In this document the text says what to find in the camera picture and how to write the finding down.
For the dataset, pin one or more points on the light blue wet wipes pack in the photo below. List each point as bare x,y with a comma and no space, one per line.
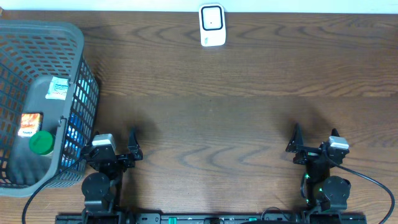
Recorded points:
58,89

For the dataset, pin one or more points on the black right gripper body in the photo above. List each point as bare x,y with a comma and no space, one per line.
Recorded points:
308,154

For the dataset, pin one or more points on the orange tissue pack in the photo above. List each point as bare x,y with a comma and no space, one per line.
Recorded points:
30,124

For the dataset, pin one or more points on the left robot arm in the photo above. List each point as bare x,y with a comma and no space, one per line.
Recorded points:
102,188

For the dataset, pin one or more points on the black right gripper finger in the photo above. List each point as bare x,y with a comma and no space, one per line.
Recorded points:
296,141
334,132

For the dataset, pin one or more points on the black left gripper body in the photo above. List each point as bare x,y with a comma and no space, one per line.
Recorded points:
124,163

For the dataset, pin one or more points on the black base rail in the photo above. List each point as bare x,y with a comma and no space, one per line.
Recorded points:
155,218

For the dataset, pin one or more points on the grey plastic mesh basket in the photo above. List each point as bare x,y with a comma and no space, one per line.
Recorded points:
32,53

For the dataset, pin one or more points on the blue Oreo cookie pack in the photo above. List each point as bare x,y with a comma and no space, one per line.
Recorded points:
79,121

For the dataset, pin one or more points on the green lid jar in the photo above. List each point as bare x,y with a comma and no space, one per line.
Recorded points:
42,143

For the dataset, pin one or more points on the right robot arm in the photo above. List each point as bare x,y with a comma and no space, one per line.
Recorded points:
325,194

